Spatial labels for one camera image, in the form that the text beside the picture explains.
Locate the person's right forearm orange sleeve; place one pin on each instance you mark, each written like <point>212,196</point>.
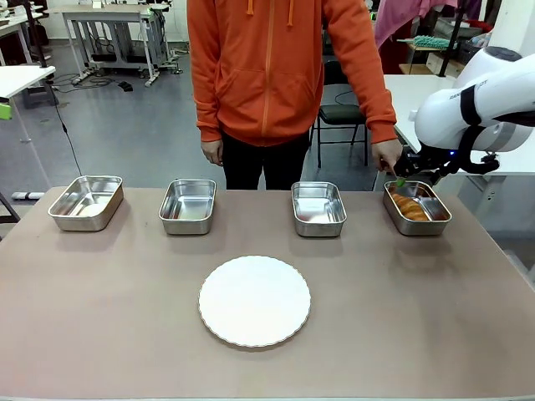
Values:
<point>208,113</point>

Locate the golden brown croissant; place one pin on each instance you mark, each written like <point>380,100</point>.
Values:
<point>409,206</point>

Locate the small white side table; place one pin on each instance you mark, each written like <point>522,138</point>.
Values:
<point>16,79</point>

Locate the person's right hand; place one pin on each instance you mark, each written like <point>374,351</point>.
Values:
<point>212,152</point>

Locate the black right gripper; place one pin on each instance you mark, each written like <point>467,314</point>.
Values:
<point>414,165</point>

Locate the orange zip hoodie torso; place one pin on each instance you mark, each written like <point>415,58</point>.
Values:
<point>267,62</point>

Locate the black camera pole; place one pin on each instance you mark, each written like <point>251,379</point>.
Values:
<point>35,37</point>
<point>451,37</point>

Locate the stainless steel rectangular container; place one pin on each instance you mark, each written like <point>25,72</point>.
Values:
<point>85,204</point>
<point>318,209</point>
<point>188,206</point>
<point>436,215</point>

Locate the grey power strip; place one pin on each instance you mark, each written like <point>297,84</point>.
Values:
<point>27,195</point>

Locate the red hanging garment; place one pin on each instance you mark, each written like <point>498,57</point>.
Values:
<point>393,37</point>

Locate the pink hanging cloth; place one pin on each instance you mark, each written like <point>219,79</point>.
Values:
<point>401,16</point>

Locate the person's left hand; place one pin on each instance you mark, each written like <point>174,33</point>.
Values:
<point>386,155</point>

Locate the black trousers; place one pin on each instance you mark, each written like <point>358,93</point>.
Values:
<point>251,167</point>

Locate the person's left forearm orange sleeve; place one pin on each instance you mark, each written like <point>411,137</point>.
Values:
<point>380,113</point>

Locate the teal fluffy duster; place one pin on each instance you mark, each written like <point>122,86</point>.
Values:
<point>432,42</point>

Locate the grey storage basket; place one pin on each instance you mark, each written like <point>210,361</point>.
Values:
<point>468,54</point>

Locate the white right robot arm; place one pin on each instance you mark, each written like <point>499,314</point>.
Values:
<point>443,121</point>

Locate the grey metal workbench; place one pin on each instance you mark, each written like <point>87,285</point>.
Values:
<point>113,25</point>

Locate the black folding chair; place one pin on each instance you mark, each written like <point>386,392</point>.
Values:
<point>342,115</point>

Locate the large white side table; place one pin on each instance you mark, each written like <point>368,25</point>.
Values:
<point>401,96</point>

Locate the white scalloped plate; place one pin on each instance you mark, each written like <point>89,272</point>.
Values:
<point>255,301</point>

